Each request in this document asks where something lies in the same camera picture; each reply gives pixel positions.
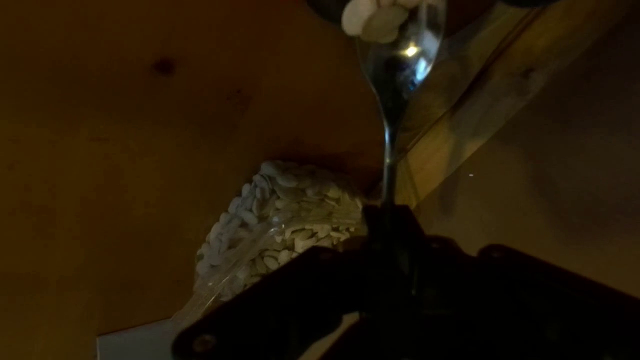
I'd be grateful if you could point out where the clear container with white pieces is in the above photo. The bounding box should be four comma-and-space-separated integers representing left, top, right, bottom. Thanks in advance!
192, 158, 369, 305

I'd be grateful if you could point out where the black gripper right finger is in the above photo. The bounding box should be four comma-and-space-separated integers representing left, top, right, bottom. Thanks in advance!
475, 242, 640, 360

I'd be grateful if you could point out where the silver metal spoon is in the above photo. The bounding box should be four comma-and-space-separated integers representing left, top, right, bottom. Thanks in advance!
350, 0, 447, 211

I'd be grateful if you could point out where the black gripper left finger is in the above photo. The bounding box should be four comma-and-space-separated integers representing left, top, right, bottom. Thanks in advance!
169, 202, 478, 360

